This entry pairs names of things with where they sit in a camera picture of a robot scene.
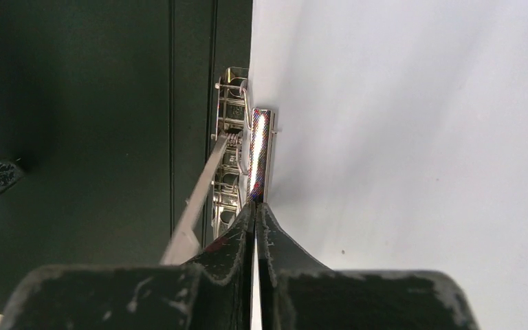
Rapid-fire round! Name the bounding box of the red and black folder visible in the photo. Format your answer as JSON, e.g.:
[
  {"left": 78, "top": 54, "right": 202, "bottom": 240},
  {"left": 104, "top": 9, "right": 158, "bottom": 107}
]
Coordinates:
[{"left": 0, "top": 1, "right": 252, "bottom": 311}]

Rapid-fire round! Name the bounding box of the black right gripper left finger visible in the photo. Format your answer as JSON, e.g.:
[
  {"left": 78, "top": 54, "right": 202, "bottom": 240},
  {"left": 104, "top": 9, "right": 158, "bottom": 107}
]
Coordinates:
[{"left": 0, "top": 202, "right": 256, "bottom": 329}]

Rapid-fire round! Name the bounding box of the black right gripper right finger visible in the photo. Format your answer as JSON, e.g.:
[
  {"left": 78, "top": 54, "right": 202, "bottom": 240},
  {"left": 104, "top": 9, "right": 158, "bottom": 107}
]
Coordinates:
[{"left": 256, "top": 203, "right": 478, "bottom": 329}]

